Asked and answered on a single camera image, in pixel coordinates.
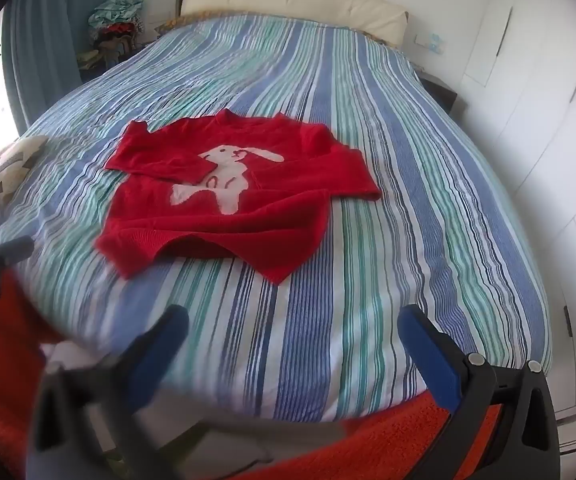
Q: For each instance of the blue green striped bed blanket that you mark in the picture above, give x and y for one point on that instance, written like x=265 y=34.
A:
x=318 y=110

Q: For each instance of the white wall socket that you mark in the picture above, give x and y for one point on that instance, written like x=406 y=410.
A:
x=430 y=42

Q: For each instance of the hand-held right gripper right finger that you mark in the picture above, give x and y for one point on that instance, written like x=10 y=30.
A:
x=430 y=355

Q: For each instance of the pile of mixed clothes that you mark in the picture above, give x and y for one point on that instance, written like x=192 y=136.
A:
x=115 y=25

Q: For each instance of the cream geometric patterned pillow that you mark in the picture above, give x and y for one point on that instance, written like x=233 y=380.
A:
x=10 y=162

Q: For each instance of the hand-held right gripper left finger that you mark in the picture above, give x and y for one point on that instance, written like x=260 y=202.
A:
x=165 y=342

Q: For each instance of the white wardrobe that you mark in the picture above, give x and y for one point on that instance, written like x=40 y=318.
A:
x=543 y=135

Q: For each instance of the dark nightstand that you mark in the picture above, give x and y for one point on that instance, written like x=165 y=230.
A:
x=443 y=92

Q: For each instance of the orange fluffy cloth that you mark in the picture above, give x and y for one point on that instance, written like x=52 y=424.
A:
x=3 y=360

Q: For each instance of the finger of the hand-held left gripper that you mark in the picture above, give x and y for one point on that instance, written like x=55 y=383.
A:
x=13 y=251

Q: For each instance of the blue curtain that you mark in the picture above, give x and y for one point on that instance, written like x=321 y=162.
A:
x=43 y=50

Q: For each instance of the red sweater with white rabbit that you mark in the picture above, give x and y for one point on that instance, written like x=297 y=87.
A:
x=233 y=195

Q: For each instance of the cream padded headboard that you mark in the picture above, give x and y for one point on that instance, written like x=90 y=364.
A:
x=298 y=7

